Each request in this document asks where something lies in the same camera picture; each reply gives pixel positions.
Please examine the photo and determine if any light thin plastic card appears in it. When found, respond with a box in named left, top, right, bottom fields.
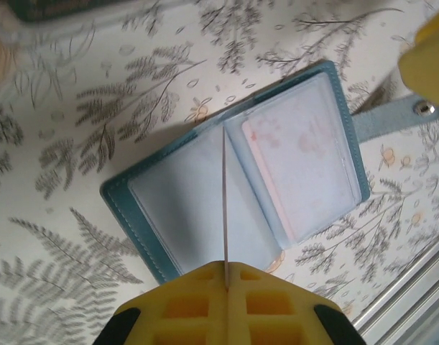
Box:
left=221, top=125, right=231, bottom=293

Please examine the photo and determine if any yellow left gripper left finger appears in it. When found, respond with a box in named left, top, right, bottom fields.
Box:
left=93, top=260, right=229, bottom=345

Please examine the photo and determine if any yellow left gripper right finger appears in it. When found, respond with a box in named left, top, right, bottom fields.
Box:
left=228, top=260, right=366, bottom=345

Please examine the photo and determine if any teal card holder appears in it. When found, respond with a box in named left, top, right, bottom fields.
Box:
left=99, top=60, right=439, bottom=287

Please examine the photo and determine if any long aluminium base rail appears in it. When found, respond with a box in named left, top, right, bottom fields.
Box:
left=350, top=229, right=439, bottom=345

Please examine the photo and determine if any pink patterned card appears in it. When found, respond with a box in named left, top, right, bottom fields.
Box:
left=241, top=103, right=353, bottom=242

